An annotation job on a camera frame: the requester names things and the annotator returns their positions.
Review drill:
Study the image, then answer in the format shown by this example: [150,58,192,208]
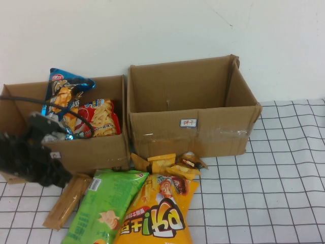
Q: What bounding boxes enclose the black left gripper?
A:
[22,131,75,189]

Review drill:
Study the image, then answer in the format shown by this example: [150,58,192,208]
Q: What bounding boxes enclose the brown wafer bar wrapper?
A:
[42,172,93,231]

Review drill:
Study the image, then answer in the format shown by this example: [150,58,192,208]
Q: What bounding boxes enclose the green chip bag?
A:
[60,169,150,244]

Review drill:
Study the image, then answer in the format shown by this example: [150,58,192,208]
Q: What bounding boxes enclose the low cardboard box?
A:
[0,75,132,184]

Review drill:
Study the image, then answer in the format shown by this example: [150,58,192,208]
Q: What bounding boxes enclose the red shrimp stick bag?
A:
[73,98,122,139]

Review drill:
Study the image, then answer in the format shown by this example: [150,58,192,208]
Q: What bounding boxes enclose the small plain orange-brown packet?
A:
[130,152,150,171]

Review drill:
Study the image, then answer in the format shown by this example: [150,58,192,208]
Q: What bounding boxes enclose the blue chip bag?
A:
[41,68,96,140]

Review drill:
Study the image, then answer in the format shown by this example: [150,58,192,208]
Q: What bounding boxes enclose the small yellow cracker packet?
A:
[147,153,176,176]

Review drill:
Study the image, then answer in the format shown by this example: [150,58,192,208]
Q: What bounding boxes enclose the large yellow chip bag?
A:
[112,174,201,244]

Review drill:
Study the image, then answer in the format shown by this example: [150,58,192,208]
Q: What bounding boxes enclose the tall cardboard box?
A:
[126,54,263,160]

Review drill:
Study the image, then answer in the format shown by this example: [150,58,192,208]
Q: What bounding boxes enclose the small orange biscuit packet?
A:
[165,164,201,181]

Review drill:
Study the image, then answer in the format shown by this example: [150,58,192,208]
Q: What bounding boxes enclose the small brown pie packet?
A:
[177,151,208,170]

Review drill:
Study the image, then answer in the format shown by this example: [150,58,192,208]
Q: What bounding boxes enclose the white black-grid tablecloth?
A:
[0,98,325,244]

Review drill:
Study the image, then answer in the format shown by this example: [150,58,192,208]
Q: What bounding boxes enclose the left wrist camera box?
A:
[27,112,67,140]

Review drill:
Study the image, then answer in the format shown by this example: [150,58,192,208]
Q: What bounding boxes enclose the black cable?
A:
[0,94,95,139]

